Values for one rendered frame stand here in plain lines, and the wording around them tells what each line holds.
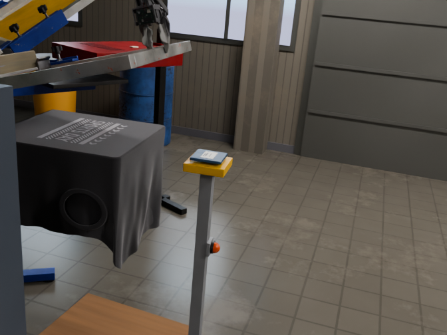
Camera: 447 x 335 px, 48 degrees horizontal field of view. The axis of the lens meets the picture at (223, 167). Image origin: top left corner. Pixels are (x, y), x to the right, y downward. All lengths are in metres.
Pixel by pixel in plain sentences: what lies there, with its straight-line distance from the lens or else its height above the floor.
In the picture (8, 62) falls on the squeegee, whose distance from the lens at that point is 1.97.
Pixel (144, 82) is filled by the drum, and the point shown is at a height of 0.63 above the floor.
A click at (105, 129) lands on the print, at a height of 0.95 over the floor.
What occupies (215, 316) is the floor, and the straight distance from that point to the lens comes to 2.47.
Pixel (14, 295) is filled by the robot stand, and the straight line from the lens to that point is 1.50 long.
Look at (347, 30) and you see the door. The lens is 4.75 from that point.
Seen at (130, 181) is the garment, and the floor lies 0.84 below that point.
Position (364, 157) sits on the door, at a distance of 4.92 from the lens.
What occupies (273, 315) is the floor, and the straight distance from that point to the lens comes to 2.53.
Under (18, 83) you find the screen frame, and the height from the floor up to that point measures 1.16.
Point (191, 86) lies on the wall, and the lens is 5.19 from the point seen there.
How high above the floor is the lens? 1.45
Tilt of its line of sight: 19 degrees down
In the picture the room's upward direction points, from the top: 5 degrees clockwise
